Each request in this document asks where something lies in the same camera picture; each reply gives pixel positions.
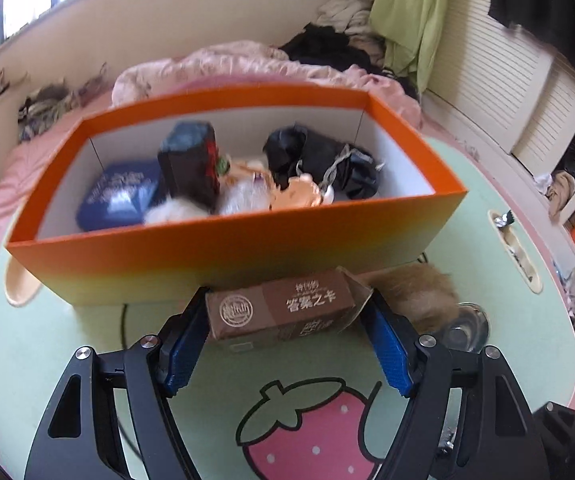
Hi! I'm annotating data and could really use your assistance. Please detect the silver metal desk bell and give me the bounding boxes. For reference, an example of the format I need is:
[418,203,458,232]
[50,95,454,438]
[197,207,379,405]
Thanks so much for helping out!
[437,302,489,353]

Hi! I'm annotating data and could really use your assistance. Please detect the brown fluffy fur ball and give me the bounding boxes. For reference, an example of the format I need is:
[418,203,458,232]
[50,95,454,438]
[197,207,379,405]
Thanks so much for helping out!
[362,262,460,334]

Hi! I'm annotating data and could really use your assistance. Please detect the brown card box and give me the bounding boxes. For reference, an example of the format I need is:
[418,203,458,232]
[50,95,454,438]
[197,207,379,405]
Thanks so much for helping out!
[206,268,373,353]

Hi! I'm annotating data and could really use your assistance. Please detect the blue tissue pack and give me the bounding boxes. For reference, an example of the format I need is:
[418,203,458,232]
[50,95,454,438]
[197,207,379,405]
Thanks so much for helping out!
[76,159,161,232]

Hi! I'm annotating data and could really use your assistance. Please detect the white fluffy fur pad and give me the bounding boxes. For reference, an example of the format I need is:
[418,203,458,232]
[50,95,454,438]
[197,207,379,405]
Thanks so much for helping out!
[142,179,274,226]

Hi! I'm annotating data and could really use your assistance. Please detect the beige cartoon figure toy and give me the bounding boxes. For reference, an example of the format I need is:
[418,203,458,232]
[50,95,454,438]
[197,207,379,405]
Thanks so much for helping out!
[218,160,335,214]

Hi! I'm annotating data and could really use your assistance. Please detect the black shiny cloth bundle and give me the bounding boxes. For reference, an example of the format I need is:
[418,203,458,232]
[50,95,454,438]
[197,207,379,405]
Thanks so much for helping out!
[263,124,383,200]

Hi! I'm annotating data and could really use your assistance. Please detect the black binder clip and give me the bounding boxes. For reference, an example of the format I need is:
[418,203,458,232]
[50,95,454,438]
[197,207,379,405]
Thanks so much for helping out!
[493,210,515,230]

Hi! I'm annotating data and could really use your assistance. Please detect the orange cardboard box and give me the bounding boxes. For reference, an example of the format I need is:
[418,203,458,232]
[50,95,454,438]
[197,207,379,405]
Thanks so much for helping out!
[7,84,466,306]

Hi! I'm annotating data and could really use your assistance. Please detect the pink blanket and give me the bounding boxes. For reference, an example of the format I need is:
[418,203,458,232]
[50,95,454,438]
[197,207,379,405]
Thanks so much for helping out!
[112,40,423,129]

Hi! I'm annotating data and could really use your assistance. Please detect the black clothes pile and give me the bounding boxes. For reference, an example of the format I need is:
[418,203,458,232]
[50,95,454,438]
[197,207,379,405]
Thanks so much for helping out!
[280,23,419,101]

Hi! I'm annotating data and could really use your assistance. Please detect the green curtain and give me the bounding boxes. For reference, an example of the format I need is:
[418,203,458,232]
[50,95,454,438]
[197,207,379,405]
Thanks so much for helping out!
[370,0,448,93]

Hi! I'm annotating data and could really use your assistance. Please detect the white clothes pile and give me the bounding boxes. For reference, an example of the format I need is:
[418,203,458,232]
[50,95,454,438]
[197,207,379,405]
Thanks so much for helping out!
[315,0,384,58]

